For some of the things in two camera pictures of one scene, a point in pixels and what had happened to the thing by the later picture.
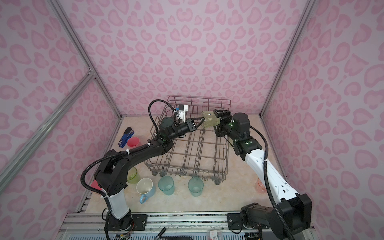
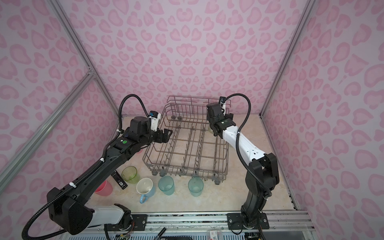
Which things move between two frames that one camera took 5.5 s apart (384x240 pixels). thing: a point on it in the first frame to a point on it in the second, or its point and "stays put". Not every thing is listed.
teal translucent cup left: (166, 184) stays put
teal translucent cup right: (195, 185) stays put
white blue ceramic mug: (145, 187) stays put
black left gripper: (190, 125) to (166, 136)
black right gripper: (229, 118) to (208, 116)
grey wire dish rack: (201, 154) stays put
